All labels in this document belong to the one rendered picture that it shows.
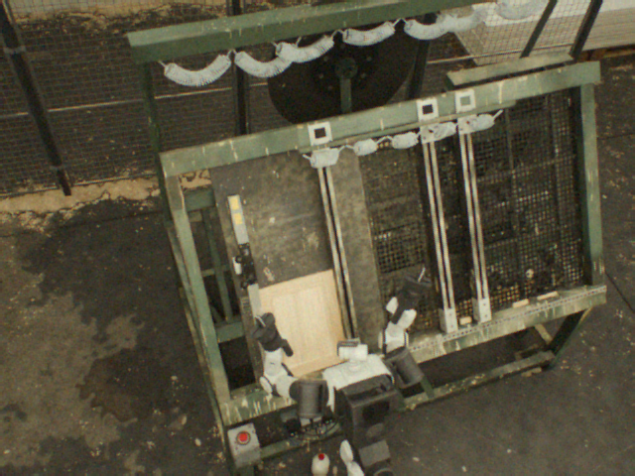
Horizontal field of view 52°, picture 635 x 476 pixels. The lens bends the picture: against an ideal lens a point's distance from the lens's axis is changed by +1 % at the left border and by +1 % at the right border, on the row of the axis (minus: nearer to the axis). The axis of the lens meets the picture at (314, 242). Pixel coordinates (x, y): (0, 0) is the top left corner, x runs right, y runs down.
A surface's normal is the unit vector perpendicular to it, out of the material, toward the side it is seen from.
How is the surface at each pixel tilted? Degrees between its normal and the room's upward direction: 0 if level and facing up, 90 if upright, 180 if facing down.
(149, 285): 0
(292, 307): 53
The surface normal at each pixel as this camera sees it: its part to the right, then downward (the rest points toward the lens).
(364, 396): -0.10, -0.87
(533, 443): 0.04, -0.63
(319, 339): 0.31, 0.21
